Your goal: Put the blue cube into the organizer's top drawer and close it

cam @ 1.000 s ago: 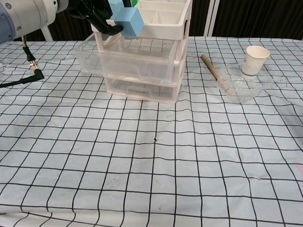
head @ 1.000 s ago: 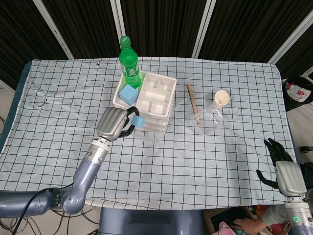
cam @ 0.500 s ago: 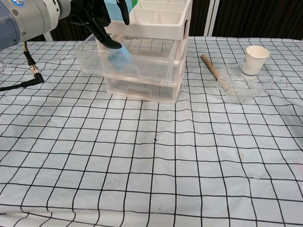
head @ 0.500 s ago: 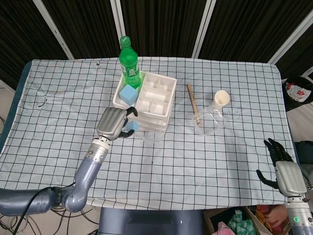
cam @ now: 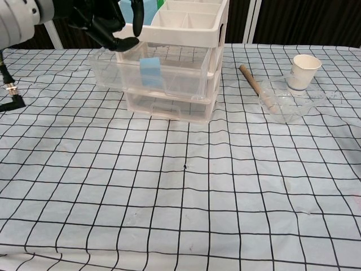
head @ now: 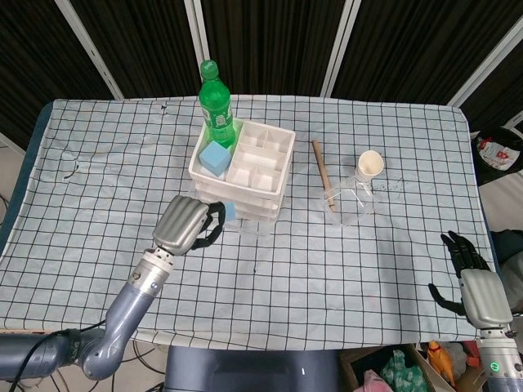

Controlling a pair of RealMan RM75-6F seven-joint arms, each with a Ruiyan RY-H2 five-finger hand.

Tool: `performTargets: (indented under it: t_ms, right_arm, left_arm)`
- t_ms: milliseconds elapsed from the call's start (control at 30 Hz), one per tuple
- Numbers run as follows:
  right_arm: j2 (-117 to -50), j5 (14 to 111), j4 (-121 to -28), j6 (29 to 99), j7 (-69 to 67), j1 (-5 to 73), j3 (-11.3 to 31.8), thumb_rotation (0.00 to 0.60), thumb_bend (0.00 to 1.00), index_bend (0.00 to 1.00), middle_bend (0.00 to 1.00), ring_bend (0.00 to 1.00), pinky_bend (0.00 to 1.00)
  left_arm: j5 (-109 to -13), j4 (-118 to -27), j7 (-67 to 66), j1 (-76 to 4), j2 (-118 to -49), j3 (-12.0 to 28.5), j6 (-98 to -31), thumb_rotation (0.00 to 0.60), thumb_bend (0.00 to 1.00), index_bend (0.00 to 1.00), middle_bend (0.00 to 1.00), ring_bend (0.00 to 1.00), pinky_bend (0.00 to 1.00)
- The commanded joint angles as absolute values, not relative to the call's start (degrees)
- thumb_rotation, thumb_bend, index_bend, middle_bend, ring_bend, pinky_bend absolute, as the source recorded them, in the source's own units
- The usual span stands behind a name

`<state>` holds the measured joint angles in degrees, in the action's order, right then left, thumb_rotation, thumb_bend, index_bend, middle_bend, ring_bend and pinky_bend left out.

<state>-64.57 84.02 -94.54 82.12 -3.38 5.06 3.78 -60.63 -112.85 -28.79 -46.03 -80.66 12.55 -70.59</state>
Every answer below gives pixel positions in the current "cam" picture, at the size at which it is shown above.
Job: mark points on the clear plastic container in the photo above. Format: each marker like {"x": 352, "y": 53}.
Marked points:
{"x": 290, "y": 113}

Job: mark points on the small blue foam cube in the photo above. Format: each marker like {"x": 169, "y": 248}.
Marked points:
{"x": 150, "y": 73}

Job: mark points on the black folding screen white frame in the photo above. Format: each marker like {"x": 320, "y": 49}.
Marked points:
{"x": 296, "y": 19}

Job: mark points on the brown wooden stick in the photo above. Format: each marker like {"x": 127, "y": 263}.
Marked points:
{"x": 252, "y": 82}

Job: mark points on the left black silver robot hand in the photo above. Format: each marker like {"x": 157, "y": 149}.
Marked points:
{"x": 98, "y": 19}

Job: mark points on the large blue foam cube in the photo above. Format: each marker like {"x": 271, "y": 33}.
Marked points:
{"x": 150, "y": 11}

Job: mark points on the white paper cup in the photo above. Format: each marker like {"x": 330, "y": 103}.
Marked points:
{"x": 303, "y": 76}

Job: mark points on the clear plastic drawer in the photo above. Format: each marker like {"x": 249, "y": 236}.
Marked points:
{"x": 183, "y": 79}
{"x": 169, "y": 105}

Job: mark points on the white plastic drawer organizer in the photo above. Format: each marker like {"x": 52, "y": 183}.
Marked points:
{"x": 169, "y": 35}

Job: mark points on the white black checked tablecloth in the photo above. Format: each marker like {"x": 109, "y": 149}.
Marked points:
{"x": 197, "y": 197}

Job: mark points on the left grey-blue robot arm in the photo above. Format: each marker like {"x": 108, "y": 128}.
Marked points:
{"x": 14, "y": 25}

